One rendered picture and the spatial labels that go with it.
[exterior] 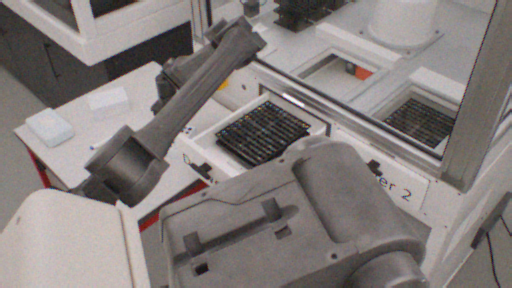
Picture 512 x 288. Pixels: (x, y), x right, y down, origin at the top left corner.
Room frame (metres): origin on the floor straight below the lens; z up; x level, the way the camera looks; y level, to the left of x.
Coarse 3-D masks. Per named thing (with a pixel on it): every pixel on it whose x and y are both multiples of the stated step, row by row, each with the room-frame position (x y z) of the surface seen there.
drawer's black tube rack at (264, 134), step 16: (256, 112) 1.13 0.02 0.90; (272, 112) 1.12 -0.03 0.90; (288, 112) 1.12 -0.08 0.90; (224, 128) 1.05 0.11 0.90; (240, 128) 1.05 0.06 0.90; (256, 128) 1.05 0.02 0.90; (272, 128) 1.05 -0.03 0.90; (288, 128) 1.05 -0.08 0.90; (304, 128) 1.05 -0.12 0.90; (224, 144) 1.02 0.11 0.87; (240, 144) 0.98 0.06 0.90; (256, 144) 0.98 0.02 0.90; (272, 144) 0.98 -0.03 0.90; (288, 144) 1.01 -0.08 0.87; (240, 160) 0.95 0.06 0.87
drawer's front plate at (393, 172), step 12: (336, 132) 1.00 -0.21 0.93; (360, 144) 0.95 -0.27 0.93; (372, 156) 0.91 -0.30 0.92; (384, 156) 0.90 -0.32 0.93; (384, 168) 0.89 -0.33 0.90; (396, 168) 0.86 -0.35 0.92; (384, 180) 0.88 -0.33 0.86; (396, 180) 0.86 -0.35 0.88; (408, 180) 0.84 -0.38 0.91; (420, 180) 0.82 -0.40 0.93; (396, 192) 0.85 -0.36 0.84; (408, 192) 0.83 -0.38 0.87; (420, 192) 0.81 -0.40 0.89; (408, 204) 0.82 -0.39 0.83; (420, 204) 0.81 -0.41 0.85
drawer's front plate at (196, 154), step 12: (180, 132) 1.00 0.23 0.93; (180, 144) 0.98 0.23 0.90; (192, 144) 0.95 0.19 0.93; (180, 156) 0.99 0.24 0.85; (192, 156) 0.95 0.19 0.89; (204, 156) 0.91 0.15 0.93; (216, 168) 0.87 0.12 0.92; (228, 168) 0.86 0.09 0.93; (204, 180) 0.92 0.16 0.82; (216, 180) 0.88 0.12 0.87
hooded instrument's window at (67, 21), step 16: (32, 0) 1.80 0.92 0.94; (48, 0) 1.68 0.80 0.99; (64, 0) 1.58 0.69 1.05; (96, 0) 1.61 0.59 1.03; (112, 0) 1.65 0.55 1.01; (128, 0) 1.70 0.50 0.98; (144, 0) 1.75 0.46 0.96; (48, 16) 1.72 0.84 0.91; (64, 16) 1.61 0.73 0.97; (96, 16) 1.60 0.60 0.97
